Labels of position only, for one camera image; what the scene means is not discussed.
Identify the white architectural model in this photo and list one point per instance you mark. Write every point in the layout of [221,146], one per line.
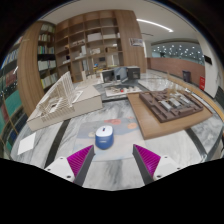
[63,100]

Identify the white and blue computer mouse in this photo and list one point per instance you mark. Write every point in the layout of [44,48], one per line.
[104,136]

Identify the wooden shelf unit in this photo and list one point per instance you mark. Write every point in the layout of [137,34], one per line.
[93,43]

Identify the brown model with wooden base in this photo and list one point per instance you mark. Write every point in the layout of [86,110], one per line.
[166,110]

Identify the dark display box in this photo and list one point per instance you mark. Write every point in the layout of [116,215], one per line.
[134,72]
[107,76]

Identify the dark bookcase with books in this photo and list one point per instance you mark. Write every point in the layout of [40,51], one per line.
[46,60]

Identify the red standing sign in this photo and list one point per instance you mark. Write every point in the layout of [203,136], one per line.
[202,83]

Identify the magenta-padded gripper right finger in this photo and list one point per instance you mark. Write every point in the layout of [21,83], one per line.
[150,163]

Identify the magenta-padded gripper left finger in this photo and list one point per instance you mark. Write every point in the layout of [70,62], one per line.
[77,163]

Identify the white paper sheet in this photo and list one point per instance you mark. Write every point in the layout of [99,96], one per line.
[26,143]

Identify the dark waste bin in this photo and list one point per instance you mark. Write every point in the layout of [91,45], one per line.
[187,76]

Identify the long ceiling light strip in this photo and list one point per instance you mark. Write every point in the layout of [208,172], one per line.
[155,25]

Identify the white wall sign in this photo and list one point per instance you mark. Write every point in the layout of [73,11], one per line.
[136,42]

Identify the pale printed mouse pad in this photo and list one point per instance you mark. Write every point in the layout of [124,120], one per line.
[110,135]

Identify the white tray with small items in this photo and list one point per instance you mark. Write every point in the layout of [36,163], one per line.
[123,90]

